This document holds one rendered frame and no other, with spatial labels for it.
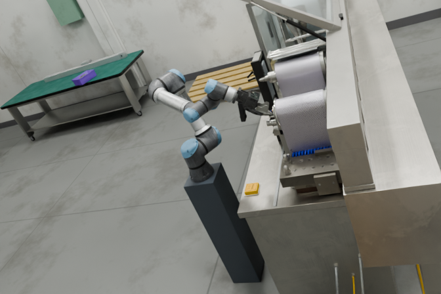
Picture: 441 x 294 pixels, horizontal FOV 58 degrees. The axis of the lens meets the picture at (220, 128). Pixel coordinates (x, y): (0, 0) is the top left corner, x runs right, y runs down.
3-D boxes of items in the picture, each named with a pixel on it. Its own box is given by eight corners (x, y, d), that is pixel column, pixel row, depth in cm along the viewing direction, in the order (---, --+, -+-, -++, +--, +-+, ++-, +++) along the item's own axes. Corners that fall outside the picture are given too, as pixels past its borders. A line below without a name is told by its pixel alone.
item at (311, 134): (291, 155, 210) (281, 126, 201) (336, 147, 201) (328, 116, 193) (291, 155, 209) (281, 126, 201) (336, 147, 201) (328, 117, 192)
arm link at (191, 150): (183, 165, 244) (174, 147, 238) (199, 152, 250) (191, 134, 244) (194, 170, 234) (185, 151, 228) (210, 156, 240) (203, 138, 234)
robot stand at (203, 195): (233, 283, 283) (183, 187, 242) (239, 260, 299) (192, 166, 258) (260, 282, 275) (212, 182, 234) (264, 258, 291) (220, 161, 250)
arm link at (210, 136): (201, 156, 248) (151, 81, 238) (218, 142, 254) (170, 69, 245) (209, 155, 237) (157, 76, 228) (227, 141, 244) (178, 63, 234)
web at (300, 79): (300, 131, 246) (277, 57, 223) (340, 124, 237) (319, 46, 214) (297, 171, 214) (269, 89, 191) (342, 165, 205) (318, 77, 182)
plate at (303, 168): (285, 167, 210) (281, 158, 207) (365, 155, 195) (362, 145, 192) (282, 188, 197) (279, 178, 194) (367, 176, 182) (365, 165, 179)
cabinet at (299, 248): (306, 110, 449) (284, 40, 410) (365, 98, 426) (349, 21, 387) (289, 319, 244) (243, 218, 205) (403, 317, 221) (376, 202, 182)
